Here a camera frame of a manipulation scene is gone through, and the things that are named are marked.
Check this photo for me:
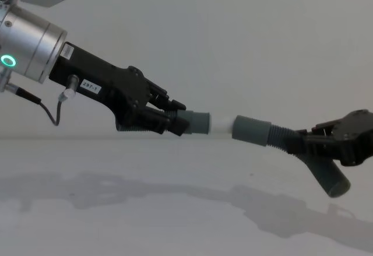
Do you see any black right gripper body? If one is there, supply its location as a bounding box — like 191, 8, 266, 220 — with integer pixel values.
331, 108, 373, 168

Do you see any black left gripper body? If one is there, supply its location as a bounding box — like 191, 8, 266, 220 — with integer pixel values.
48, 41, 153, 132

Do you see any white plastic tube connector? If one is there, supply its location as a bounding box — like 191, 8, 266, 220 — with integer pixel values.
207, 114, 235, 136

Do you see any white curtain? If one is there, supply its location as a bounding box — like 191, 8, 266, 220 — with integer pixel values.
0, 0, 373, 140

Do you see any white table cloth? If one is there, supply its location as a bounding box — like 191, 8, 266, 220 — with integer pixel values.
0, 136, 373, 256

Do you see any thin dark cable silver plug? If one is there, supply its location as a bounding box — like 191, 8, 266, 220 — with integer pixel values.
0, 74, 80, 127

